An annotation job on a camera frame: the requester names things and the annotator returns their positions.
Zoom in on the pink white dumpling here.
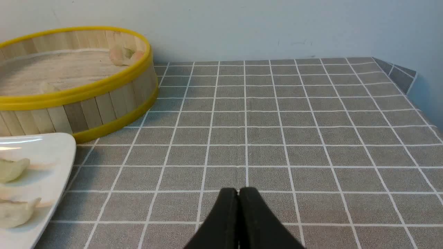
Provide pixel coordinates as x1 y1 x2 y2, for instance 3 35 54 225
109 45 145 66

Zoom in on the white square plate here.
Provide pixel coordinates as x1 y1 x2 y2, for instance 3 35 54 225
0 133 76 249

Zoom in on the pale green dumpling right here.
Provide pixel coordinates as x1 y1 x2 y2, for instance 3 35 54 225
0 158 30 183

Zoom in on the pale dumpling plate edge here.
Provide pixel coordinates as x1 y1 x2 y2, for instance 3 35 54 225
0 197 41 229

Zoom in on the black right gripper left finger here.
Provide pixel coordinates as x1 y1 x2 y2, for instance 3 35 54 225
184 188 239 249

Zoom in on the grey checked tablecloth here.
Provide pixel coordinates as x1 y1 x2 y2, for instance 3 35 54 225
36 58 443 249

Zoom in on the yellow rimmed bamboo steamer basket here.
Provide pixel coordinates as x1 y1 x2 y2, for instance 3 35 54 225
1 26 159 143

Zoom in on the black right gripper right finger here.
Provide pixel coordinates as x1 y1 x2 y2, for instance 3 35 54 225
238 187 304 249

